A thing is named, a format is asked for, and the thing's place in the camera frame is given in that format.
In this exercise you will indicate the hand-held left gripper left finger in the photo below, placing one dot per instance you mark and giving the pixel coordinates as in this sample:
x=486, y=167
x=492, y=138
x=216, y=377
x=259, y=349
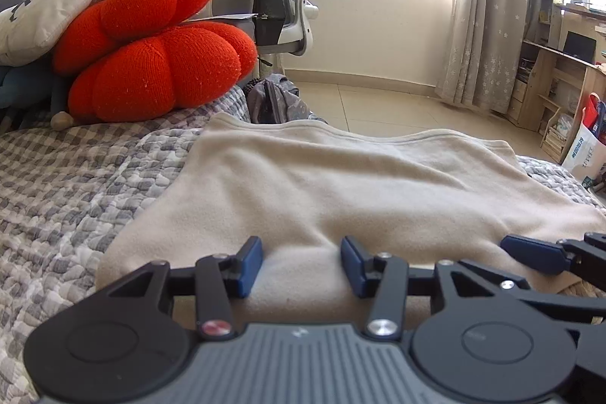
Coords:
x=250, y=266

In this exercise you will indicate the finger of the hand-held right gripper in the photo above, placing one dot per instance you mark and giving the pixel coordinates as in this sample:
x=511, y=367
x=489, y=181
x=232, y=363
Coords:
x=568, y=307
x=530, y=250

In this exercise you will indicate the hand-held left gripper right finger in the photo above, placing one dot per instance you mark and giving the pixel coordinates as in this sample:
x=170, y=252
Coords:
x=354, y=266

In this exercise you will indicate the beige and black bear sweatshirt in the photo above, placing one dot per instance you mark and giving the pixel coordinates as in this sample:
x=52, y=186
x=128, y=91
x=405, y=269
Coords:
x=331, y=186

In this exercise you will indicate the white shopping bag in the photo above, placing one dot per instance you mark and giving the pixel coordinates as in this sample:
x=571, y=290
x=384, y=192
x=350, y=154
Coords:
x=584, y=158

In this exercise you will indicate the red shopping bag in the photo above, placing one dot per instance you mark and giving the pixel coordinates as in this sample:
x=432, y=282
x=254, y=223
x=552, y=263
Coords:
x=592, y=115

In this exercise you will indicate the grey backpack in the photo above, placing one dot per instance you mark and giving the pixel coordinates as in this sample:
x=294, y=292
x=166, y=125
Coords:
x=274, y=101

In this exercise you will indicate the wooden desk with shelves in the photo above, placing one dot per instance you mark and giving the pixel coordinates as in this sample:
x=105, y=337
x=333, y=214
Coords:
x=539, y=72

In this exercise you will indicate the grey checkered quilt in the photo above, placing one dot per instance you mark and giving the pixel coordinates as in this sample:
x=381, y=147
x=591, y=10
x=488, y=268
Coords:
x=61, y=195

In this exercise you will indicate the black laptop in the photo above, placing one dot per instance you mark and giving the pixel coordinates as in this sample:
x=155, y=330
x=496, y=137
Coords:
x=580, y=46

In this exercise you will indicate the red knitted flower cushion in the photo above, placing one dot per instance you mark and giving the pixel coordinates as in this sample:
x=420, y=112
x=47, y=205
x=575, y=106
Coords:
x=156, y=68

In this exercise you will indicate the beige star curtain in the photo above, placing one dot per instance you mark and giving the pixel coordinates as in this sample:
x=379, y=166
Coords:
x=487, y=6

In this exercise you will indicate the blue plush doll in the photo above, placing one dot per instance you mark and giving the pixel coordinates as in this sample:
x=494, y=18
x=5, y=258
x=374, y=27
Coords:
x=23, y=87

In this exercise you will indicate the pale printed pillow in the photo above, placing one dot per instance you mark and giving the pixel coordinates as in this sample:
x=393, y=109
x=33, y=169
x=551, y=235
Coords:
x=47, y=11

